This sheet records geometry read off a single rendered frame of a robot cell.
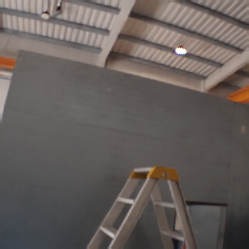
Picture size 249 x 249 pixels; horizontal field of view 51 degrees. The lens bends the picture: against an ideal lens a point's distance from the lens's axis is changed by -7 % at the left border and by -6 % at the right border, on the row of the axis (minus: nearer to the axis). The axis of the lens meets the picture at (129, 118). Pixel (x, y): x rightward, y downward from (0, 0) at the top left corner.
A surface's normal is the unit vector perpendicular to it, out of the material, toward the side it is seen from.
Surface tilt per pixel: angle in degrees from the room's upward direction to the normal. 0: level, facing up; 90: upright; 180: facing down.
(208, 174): 90
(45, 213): 90
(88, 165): 90
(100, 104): 90
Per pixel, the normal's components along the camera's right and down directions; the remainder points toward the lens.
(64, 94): 0.29, -0.22
